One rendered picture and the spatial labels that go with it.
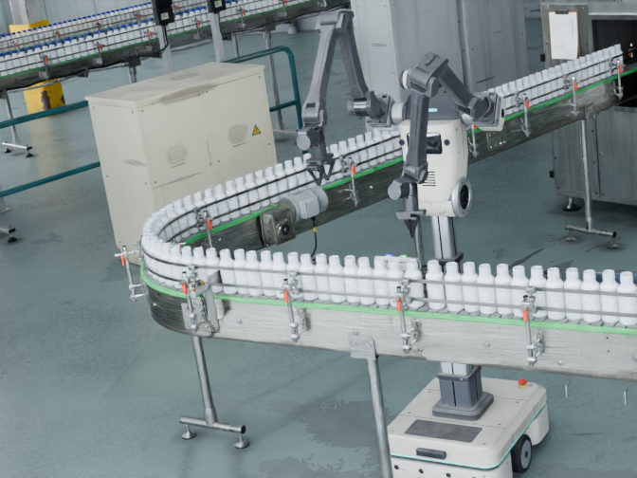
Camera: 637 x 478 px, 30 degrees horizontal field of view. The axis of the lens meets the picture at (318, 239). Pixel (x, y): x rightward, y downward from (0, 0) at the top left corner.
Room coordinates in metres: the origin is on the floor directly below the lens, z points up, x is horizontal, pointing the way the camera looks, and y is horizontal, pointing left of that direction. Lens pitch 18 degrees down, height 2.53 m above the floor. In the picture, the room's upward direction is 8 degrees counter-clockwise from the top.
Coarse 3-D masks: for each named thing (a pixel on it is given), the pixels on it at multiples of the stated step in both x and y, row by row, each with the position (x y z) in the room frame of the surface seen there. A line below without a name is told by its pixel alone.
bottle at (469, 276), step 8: (464, 264) 3.74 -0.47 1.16; (472, 264) 3.74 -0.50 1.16; (464, 272) 3.72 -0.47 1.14; (472, 272) 3.71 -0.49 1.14; (464, 280) 3.71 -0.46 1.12; (472, 280) 3.70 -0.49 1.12; (464, 288) 3.71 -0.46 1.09; (472, 288) 3.70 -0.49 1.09; (464, 296) 3.72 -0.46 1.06; (472, 296) 3.70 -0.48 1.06
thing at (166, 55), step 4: (160, 28) 9.93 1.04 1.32; (160, 32) 9.94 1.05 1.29; (164, 32) 9.94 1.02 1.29; (160, 36) 9.94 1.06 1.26; (164, 36) 9.94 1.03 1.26; (160, 40) 9.95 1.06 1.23; (168, 40) 9.96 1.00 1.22; (160, 44) 9.96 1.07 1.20; (164, 44) 9.93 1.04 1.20; (160, 48) 9.97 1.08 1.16; (168, 48) 9.95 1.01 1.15; (164, 52) 9.93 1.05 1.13; (168, 52) 9.95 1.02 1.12; (164, 56) 9.94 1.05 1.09; (168, 56) 9.94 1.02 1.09; (164, 60) 9.95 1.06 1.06; (168, 60) 9.94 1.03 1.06; (172, 60) 9.97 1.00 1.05; (164, 64) 9.96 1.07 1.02; (168, 64) 9.93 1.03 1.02; (172, 64) 9.96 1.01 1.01; (164, 68) 9.96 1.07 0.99; (168, 68) 9.93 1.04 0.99; (172, 68) 9.95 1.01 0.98; (168, 72) 9.93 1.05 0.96; (172, 72) 9.95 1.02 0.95
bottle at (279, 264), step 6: (276, 252) 4.14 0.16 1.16; (276, 258) 4.11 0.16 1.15; (282, 258) 4.12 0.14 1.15; (276, 264) 4.11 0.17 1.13; (282, 264) 4.11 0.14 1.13; (276, 276) 4.10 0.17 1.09; (282, 276) 4.10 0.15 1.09; (276, 282) 4.10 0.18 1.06; (282, 282) 4.09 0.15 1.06; (276, 294) 4.11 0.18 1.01; (282, 294) 4.09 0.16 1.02
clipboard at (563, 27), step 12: (552, 12) 7.61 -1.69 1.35; (564, 12) 7.53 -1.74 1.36; (576, 12) 7.47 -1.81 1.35; (552, 24) 7.62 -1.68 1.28; (564, 24) 7.54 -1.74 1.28; (576, 24) 7.47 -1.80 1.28; (552, 36) 7.62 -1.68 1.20; (564, 36) 7.55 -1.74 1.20; (576, 36) 7.47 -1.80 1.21; (552, 48) 7.62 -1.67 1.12; (564, 48) 7.55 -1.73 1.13; (576, 48) 7.47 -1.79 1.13
